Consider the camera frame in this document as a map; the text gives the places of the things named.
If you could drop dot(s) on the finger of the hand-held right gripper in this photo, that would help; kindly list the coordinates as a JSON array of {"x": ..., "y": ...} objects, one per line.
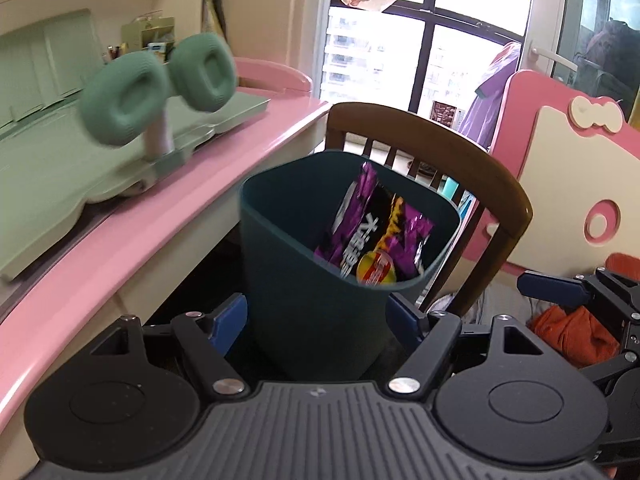
[
  {"x": 550, "y": 285},
  {"x": 610, "y": 370}
]

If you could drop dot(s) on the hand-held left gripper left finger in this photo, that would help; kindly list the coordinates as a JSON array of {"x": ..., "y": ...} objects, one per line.
[{"x": 230, "y": 322}]

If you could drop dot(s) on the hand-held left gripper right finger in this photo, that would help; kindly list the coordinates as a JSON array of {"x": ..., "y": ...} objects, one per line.
[{"x": 405, "y": 320}]

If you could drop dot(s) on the teal plastic waste bin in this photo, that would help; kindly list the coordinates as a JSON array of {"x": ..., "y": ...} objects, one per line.
[{"x": 300, "y": 285}]

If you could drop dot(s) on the purple snack bag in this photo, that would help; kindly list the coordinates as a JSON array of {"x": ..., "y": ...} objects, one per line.
[{"x": 350, "y": 230}]

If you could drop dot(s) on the rust red jacket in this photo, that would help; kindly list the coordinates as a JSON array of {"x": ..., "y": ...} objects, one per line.
[{"x": 575, "y": 332}]

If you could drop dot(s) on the pink cream bed headboard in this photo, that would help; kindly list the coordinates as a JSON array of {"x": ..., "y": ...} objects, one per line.
[{"x": 560, "y": 170}]

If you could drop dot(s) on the pink curved desk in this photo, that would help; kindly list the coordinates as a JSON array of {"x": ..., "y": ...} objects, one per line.
[{"x": 175, "y": 200}]

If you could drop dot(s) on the dark wooden chair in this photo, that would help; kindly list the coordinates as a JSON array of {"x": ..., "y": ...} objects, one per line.
[{"x": 425, "y": 130}]

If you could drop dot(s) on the purple hanging garment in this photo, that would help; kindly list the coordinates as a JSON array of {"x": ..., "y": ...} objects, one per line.
[{"x": 492, "y": 100}]

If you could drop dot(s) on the brown patterned box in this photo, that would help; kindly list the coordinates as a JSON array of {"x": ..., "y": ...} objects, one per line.
[{"x": 445, "y": 111}]

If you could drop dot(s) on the green tilting desk board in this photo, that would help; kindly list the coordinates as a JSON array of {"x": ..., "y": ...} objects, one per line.
[{"x": 50, "y": 175}]

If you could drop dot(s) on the black framed window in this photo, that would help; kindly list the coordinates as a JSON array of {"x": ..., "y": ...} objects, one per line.
[{"x": 380, "y": 50}]

